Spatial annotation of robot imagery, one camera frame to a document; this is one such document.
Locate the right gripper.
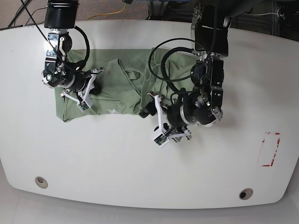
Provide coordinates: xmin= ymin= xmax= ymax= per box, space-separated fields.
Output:
xmin=60 ymin=67 xmax=104 ymax=105

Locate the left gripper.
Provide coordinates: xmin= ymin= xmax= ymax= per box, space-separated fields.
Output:
xmin=139 ymin=92 xmax=193 ymax=141

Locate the green t-shirt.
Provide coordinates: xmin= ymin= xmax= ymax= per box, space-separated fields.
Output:
xmin=54 ymin=47 xmax=199 ymax=122

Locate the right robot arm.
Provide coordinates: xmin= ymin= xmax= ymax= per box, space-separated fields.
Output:
xmin=42 ymin=0 xmax=103 ymax=111

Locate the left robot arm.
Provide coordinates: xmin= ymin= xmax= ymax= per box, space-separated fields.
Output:
xmin=139 ymin=0 xmax=231 ymax=147

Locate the left table grommet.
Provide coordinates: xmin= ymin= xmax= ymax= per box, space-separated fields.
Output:
xmin=35 ymin=176 xmax=48 ymax=189

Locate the table grommet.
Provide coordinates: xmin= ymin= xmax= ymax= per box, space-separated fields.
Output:
xmin=35 ymin=176 xmax=48 ymax=189
xmin=239 ymin=188 xmax=253 ymax=200

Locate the right table grommet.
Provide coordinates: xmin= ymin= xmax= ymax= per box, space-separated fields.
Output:
xmin=239 ymin=188 xmax=253 ymax=200

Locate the red tape marking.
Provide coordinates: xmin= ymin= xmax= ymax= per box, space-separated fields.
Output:
xmin=258 ymin=132 xmax=281 ymax=167

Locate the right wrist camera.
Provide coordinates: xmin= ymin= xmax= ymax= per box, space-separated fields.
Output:
xmin=77 ymin=101 xmax=91 ymax=112

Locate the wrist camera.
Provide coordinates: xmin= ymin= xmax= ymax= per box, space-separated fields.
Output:
xmin=151 ymin=130 xmax=170 ymax=148
xmin=77 ymin=101 xmax=91 ymax=112

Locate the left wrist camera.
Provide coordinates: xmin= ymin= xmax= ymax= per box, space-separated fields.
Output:
xmin=151 ymin=130 xmax=170 ymax=148

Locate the yellow cable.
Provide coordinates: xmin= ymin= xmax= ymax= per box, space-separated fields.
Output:
xmin=85 ymin=2 xmax=128 ymax=21

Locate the white cable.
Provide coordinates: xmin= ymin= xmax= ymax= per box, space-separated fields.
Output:
xmin=245 ymin=10 xmax=281 ymax=17

